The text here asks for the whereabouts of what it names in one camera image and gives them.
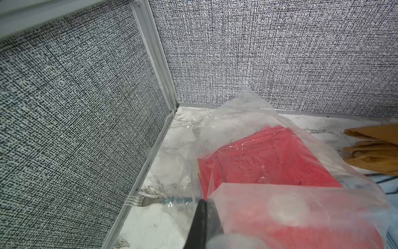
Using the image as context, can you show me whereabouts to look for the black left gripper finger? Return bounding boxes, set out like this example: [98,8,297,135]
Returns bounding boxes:
[183,199,224,249]

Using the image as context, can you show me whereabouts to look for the red garment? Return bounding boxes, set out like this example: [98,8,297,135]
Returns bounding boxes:
[197,125,386,249]

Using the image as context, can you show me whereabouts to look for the clear plastic vacuum bag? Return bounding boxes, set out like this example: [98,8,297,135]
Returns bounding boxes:
[183,85,394,249]

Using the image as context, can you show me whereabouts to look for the brown garment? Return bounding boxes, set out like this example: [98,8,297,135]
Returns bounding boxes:
[343,123,398,176]

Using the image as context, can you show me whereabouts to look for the light blue trousers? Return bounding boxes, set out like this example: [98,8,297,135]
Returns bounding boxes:
[366,173,398,249]

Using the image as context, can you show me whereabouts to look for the white vacuum bag valve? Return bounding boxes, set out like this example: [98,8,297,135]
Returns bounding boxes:
[267,194,310,226]

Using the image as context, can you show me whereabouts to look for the pink handled fork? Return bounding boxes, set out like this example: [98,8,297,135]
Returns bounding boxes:
[125,195,193,207]

